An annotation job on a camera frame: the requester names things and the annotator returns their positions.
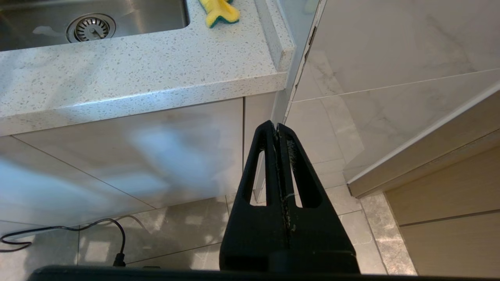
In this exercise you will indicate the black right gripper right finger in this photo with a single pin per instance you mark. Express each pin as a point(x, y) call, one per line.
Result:
point(324, 242)

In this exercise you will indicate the light grey cabinet door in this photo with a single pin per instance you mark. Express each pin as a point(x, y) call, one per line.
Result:
point(39, 187)
point(156, 148)

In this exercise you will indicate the yellow and green sponge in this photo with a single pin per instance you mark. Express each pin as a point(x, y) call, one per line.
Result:
point(220, 13)

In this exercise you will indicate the metal sink drain strainer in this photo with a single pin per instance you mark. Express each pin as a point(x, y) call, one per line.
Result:
point(91, 28)

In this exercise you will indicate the stainless steel sink basin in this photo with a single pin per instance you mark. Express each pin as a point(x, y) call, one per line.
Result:
point(148, 15)

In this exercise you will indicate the beige wooden cabinet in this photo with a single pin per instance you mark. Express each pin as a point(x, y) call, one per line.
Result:
point(449, 195)

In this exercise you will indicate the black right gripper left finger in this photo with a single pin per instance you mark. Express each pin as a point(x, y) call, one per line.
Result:
point(250, 242)

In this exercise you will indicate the narrow grey cabinet panel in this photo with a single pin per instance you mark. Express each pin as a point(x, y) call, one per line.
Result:
point(256, 113)

